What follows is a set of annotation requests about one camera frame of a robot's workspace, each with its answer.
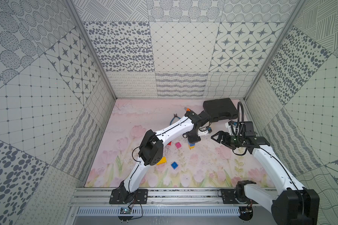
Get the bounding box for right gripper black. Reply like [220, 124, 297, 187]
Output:
[212, 131, 245, 150]

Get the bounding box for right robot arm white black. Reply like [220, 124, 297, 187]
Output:
[211, 131, 320, 225]

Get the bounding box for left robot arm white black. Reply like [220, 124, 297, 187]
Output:
[117, 110, 211, 203]

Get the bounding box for pink lego brick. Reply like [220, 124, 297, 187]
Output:
[175, 143, 182, 149]

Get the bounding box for yellow long lego brick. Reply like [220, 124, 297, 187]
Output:
[157, 157, 167, 165]

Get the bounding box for black plastic tool case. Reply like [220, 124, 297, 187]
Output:
[203, 98, 238, 122]

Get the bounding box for floral pink table mat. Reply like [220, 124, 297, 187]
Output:
[85, 99, 273, 188]

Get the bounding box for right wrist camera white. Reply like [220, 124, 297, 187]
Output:
[226, 121, 239, 136]

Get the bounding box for teal handled pliers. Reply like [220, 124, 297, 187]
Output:
[170, 113, 181, 125]

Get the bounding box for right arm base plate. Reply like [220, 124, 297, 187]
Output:
[219, 188, 257, 204]

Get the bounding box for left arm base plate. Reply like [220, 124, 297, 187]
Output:
[109, 188, 148, 204]

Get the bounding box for aluminium rail frame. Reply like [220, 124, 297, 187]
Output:
[69, 187, 302, 208]

